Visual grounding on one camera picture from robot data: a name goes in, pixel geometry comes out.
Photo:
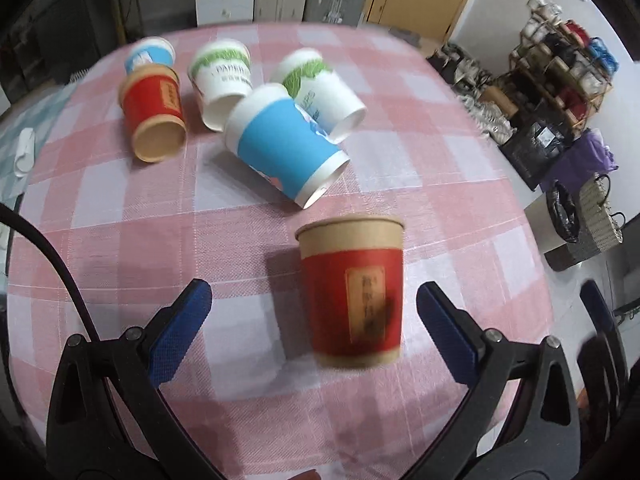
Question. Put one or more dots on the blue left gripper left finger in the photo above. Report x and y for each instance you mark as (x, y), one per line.
(173, 329)

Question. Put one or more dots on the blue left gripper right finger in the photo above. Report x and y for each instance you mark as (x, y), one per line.
(455, 334)

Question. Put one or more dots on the red kraft paper cup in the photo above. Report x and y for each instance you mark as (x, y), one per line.
(353, 273)

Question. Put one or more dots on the blue white paper cup front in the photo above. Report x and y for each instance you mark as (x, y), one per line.
(269, 133)

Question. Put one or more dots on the blue white paper cup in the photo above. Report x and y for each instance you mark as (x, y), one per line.
(269, 133)
(150, 50)

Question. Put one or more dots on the red kraft cup lying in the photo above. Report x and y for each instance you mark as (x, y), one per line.
(151, 103)

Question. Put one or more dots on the green white paper cup left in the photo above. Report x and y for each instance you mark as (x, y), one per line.
(220, 76)

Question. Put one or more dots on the green white paper cup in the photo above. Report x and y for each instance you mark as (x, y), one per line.
(220, 76)
(321, 92)

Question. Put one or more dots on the green white paper cup right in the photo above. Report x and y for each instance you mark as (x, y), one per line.
(321, 92)

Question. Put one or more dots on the blue white paper cup back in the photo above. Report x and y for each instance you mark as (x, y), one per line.
(150, 50)

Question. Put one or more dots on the pink checked tablecloth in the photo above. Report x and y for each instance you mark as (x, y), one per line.
(249, 391)

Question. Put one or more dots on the woven basket bag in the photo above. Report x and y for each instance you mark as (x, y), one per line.
(601, 229)

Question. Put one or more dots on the purple bag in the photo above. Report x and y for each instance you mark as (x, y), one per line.
(588, 155)

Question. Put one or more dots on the teal checked tablecloth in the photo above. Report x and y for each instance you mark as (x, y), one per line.
(41, 117)

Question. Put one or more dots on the wooden shoe rack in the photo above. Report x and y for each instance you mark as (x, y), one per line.
(572, 69)

